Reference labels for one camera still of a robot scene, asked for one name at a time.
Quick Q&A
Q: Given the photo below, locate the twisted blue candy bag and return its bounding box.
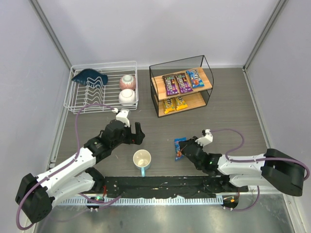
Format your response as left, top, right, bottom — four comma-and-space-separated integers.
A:
174, 137, 187, 161

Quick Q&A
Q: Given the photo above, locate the yellow candy bag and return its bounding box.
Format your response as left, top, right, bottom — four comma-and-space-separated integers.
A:
162, 98, 175, 114
173, 96, 188, 111

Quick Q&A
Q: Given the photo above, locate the purple candy bag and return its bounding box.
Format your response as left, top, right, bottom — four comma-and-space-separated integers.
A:
162, 74, 179, 96
174, 73, 193, 94

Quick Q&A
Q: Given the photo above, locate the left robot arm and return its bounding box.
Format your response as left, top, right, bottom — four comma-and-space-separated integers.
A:
15, 120, 145, 224

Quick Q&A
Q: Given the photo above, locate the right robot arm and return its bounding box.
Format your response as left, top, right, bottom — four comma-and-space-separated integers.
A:
179, 137, 310, 197

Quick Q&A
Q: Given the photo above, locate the white ceramic bowl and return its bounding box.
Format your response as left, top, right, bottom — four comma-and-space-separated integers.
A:
119, 89, 136, 106

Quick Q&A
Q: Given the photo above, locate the pink ceramic bowl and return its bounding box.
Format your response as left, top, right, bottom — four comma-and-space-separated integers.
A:
119, 75, 136, 90

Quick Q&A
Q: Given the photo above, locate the dark blue plate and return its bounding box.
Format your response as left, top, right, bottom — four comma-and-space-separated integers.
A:
71, 68, 108, 86

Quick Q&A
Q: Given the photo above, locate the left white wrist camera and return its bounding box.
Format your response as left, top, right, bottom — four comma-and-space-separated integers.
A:
114, 108, 130, 126

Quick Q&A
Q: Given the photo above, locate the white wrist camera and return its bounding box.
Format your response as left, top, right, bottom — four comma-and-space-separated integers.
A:
114, 108, 130, 126
195, 129, 213, 147

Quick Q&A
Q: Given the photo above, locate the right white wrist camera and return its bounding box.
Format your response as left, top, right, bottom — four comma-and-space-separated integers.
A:
195, 129, 213, 147

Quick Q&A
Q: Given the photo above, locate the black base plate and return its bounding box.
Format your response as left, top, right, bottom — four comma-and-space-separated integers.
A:
75, 175, 248, 199

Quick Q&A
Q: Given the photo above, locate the white wire dish rack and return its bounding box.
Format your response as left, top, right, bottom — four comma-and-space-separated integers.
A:
64, 61, 138, 114

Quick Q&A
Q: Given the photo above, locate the white slotted cable duct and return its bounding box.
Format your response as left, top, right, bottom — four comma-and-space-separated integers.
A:
59, 196, 223, 206

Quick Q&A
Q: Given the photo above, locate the black wire wooden shelf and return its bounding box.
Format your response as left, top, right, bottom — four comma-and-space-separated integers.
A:
149, 55, 214, 117

